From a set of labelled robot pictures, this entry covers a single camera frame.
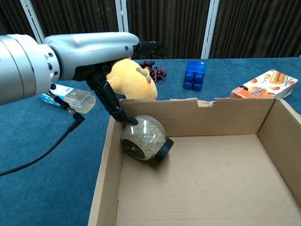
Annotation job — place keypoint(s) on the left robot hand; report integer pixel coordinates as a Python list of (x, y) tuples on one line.
[(94, 51)]

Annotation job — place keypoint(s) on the transparent bottle white cap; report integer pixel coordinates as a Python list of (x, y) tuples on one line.
[(80, 102)]

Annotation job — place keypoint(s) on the round glass grain jar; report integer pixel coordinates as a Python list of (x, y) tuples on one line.
[(145, 141)]

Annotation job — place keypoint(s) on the orange biscuit box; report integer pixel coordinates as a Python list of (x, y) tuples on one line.
[(263, 87)]

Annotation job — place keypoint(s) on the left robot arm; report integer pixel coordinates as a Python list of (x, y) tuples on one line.
[(21, 70)]

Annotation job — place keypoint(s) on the open cardboard box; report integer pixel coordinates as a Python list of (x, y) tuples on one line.
[(200, 188)]

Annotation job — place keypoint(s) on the yellow plush toy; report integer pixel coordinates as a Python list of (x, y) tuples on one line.
[(136, 87)]

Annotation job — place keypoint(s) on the dark red grape bunch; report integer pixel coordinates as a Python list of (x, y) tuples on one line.
[(160, 71)]

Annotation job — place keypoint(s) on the dark pleated curtain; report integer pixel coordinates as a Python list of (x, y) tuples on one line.
[(164, 23)]

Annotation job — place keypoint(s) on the blue toy building block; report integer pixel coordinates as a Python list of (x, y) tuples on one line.
[(195, 70)]

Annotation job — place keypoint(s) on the blue felt table cover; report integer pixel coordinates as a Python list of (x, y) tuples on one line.
[(47, 188)]

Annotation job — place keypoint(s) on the white metal frame post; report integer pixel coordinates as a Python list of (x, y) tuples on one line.
[(30, 18), (209, 28), (121, 16)]

